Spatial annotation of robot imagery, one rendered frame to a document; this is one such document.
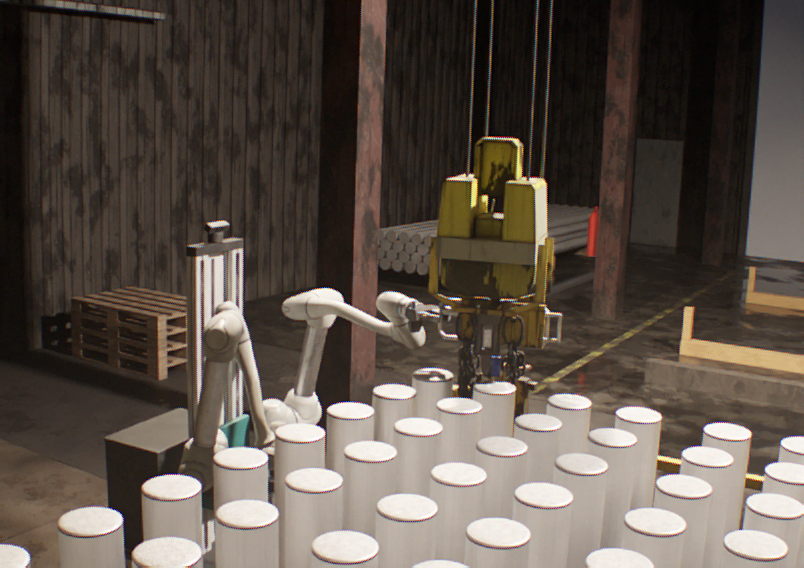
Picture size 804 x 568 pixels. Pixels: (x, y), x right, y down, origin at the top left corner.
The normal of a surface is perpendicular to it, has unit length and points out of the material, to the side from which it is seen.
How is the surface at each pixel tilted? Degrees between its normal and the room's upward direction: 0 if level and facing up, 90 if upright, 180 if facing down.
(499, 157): 90
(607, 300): 90
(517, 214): 90
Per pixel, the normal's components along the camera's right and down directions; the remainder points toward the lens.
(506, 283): -0.25, 0.15
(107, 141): 0.86, 0.12
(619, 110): -0.51, 0.12
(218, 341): -0.01, 0.06
